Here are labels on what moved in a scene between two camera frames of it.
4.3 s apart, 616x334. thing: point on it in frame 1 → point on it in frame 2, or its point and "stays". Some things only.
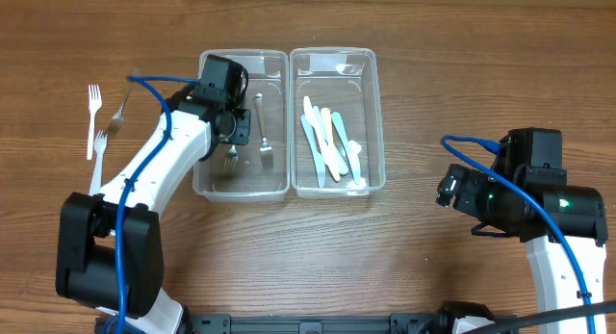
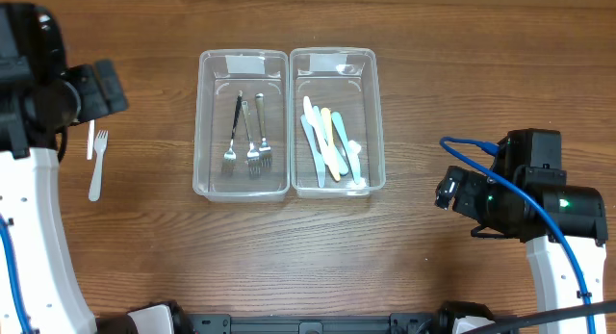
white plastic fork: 99,143 stays
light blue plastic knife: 319,161 stays
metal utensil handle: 118,117 → 252,155
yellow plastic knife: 331,150 stays
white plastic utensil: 310,115 stays
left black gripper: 241,127 → 101,89
